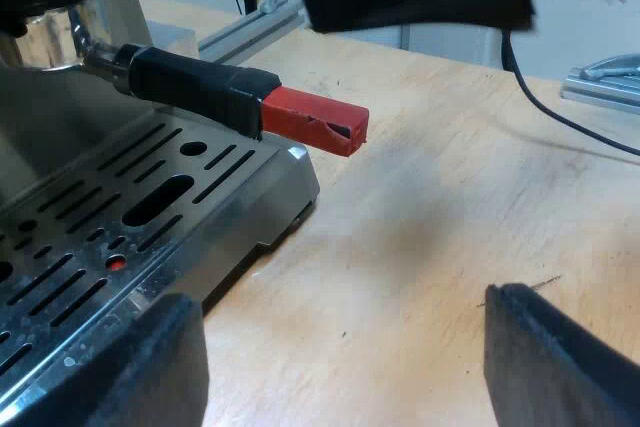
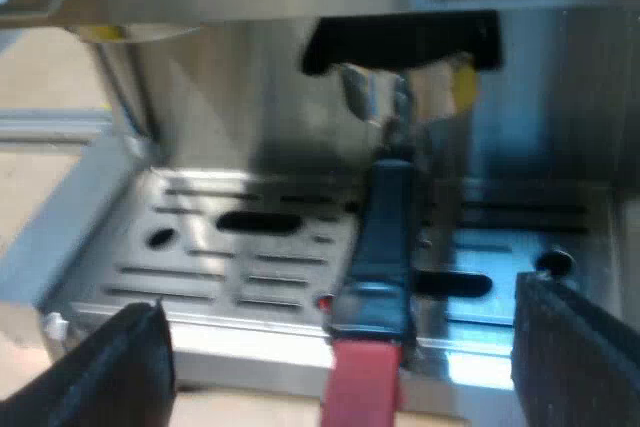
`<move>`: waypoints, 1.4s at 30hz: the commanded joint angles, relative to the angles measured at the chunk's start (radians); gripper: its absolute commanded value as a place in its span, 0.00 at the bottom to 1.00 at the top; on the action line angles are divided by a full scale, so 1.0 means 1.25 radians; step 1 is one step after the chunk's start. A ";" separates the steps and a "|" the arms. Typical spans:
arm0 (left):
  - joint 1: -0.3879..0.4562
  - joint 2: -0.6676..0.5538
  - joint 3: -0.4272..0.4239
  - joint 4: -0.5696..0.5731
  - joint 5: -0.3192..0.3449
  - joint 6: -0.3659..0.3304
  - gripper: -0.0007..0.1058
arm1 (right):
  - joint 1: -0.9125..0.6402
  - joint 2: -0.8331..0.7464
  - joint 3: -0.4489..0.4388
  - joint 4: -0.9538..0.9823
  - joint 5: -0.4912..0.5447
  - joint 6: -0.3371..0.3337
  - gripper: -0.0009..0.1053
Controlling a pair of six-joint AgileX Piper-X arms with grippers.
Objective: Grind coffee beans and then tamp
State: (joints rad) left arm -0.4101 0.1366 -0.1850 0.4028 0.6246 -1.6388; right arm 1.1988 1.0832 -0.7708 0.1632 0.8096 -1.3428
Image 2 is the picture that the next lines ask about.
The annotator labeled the filter holder with red-ended handle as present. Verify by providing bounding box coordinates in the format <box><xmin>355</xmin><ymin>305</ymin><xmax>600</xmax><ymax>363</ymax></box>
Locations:
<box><xmin>318</xmin><ymin>60</ymin><xmax>481</xmax><ymax>427</ymax></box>

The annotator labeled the aluminium rail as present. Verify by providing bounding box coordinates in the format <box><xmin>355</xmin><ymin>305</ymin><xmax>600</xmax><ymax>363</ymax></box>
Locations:
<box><xmin>0</xmin><ymin>107</ymin><xmax>121</xmax><ymax>140</ymax></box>

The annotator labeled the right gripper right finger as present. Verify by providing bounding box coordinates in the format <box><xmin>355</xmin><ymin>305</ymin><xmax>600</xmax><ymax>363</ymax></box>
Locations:
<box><xmin>510</xmin><ymin>271</ymin><xmax>640</xmax><ymax>427</ymax></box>

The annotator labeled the steel espresso machine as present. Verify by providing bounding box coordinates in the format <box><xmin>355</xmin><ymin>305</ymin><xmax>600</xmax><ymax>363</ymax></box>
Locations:
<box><xmin>0</xmin><ymin>0</ymin><xmax>640</xmax><ymax>427</ymax></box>

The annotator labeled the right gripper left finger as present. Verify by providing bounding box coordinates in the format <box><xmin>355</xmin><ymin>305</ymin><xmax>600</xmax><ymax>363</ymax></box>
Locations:
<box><xmin>0</xmin><ymin>299</ymin><xmax>177</xmax><ymax>427</ymax></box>

